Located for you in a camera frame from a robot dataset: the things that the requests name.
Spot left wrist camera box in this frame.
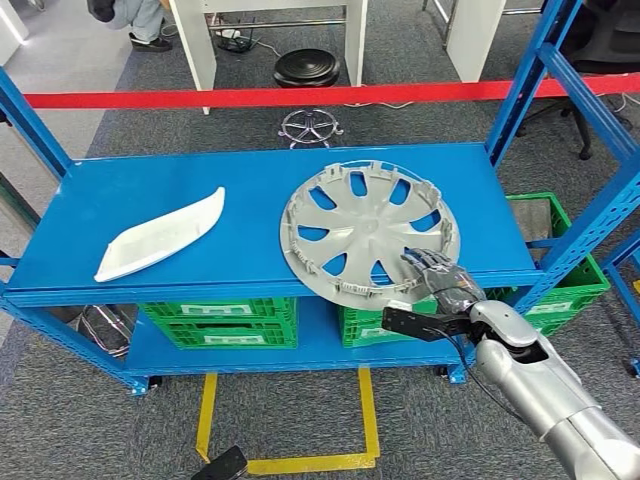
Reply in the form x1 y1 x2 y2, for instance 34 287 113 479
191 445 248 480

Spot white floor cable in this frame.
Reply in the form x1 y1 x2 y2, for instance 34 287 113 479
342 99 416 111

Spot black camera cable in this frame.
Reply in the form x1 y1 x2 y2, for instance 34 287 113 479
439 327 513 422

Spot white curved plastic part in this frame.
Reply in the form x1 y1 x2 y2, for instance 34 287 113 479
94 186 226 284

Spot black office chair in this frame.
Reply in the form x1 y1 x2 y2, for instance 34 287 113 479
515 0 640 160

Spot person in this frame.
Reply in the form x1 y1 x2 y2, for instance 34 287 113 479
87 0 174 53

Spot red barrier belt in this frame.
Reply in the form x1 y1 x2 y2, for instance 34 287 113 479
22 71 640 113

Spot yellow floor tape square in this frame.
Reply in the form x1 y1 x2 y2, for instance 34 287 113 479
195 367 381 477

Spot chrome star stool base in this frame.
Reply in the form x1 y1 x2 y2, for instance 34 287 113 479
278 109 344 150

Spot green plastic crate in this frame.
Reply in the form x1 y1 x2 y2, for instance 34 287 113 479
337 298 441 349
485 192 612 339
138 296 299 350

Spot blue metal shelf rack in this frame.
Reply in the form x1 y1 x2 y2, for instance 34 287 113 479
599 228 640 379
0 0 640 399

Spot white desk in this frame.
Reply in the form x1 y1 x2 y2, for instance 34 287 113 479
168 0 368 117
422 0 506 84

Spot black floor cable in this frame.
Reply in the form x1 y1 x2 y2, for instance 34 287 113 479
214 36 254 56

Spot white lit display block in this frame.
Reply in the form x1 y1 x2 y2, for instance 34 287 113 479
0 0 31 68

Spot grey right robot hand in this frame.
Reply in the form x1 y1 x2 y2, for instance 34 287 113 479
399 248 487 317

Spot grey plastic wheel hubcap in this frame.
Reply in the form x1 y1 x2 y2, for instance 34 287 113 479
278 160 461 313

